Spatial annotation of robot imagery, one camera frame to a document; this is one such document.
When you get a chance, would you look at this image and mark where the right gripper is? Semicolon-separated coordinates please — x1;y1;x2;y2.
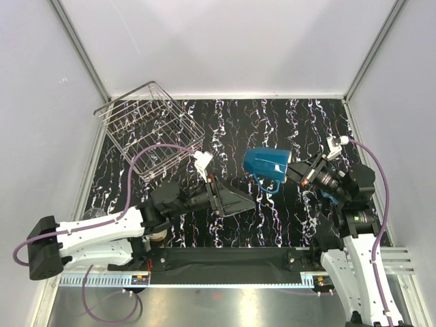
275;151;349;203

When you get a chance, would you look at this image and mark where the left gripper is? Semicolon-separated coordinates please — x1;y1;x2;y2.
170;172;256;218

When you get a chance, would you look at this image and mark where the dark blue ceramic mug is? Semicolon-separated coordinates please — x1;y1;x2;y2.
243;147;292;195

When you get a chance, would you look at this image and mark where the light blue floral mug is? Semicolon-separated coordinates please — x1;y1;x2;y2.
320;191;339;205

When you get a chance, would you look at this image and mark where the brown paper cup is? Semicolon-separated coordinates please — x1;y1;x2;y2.
143;230;168;242

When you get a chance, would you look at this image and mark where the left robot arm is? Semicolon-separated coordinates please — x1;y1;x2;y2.
27;175;255;281

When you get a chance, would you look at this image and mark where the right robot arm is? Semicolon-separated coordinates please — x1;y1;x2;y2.
286;154;407;326

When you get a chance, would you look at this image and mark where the clear plastic cup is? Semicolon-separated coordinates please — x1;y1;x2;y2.
82;208;106;221

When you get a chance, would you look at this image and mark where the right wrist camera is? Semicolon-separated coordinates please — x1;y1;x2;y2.
326;136;349;161

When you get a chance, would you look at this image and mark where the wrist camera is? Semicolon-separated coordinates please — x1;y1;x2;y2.
193;151;213;181
326;136;349;161

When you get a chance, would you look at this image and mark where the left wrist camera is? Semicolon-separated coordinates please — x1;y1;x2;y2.
193;151;213;181

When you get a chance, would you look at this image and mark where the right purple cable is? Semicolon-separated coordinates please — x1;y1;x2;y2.
347;138;392;327

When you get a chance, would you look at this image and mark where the purple cable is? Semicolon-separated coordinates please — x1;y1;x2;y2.
12;144;198;323
347;138;392;327

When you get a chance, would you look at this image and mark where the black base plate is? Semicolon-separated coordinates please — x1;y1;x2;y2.
108;247;337;285

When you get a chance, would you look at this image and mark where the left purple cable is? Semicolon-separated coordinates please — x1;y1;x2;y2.
12;144;198;323

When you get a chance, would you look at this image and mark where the wire dish rack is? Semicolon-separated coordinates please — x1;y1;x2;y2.
93;81;205;162

